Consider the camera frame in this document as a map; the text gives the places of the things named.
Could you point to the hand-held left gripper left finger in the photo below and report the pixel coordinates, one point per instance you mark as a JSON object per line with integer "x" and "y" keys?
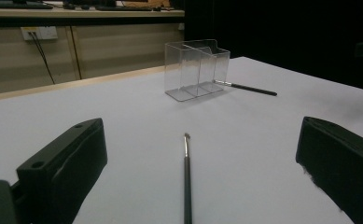
{"x": 67, "y": 168}

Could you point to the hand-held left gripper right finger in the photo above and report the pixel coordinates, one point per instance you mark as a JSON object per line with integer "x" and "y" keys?
{"x": 344, "y": 165}

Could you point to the black makeup brush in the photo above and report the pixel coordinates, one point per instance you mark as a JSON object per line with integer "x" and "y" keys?
{"x": 254, "y": 89}
{"x": 187, "y": 186}

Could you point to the clear acrylic organizer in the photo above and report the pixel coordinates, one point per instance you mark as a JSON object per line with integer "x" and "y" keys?
{"x": 182, "y": 71}

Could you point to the white table cover sheet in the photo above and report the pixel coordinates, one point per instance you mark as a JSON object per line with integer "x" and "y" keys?
{"x": 138, "y": 109}

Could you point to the black curtain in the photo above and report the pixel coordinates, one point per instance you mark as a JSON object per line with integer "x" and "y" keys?
{"x": 294, "y": 31}

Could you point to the background wooden desk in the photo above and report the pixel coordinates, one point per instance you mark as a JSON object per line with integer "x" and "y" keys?
{"x": 76, "y": 14}

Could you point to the black keyboard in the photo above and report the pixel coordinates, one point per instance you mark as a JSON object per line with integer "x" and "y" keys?
{"x": 123, "y": 8}
{"x": 14, "y": 5}

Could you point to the white wall socket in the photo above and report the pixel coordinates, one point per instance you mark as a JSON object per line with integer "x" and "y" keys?
{"x": 45, "y": 32}

